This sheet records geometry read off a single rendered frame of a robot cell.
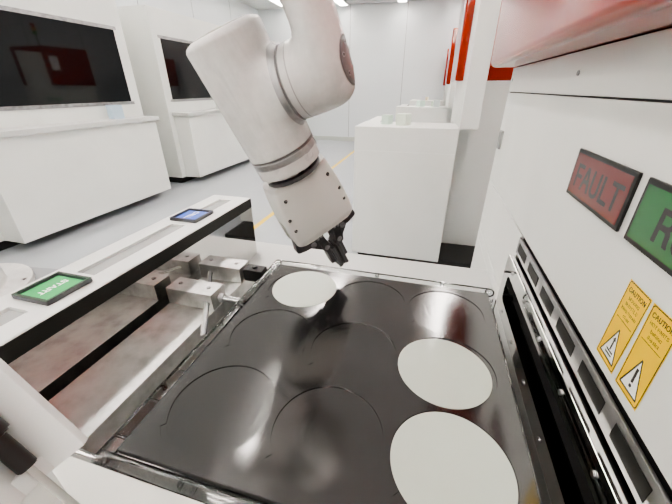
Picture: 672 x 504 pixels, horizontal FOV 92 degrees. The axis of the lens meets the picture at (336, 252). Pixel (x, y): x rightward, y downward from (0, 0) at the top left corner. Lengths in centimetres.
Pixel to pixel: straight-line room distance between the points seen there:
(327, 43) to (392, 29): 798
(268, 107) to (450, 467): 37
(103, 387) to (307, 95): 39
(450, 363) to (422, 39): 799
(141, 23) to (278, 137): 465
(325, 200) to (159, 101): 457
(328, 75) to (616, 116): 26
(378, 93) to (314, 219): 788
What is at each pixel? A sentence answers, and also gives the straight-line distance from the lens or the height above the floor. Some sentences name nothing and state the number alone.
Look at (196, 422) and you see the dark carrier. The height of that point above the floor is 90.
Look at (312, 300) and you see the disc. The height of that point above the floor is 90.
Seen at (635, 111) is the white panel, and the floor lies 116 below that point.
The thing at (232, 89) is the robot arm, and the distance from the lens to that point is 38.
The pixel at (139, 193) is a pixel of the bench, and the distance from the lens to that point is 418.
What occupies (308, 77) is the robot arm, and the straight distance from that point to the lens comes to 35.
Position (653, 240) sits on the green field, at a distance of 31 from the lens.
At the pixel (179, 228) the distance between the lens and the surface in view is 64.
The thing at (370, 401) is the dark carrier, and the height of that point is 90.
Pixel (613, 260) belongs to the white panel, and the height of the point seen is 105.
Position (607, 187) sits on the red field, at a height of 110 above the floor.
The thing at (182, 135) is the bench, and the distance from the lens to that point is 493.
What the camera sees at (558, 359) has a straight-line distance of 40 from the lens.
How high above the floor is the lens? 118
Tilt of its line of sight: 27 degrees down
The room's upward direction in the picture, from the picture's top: straight up
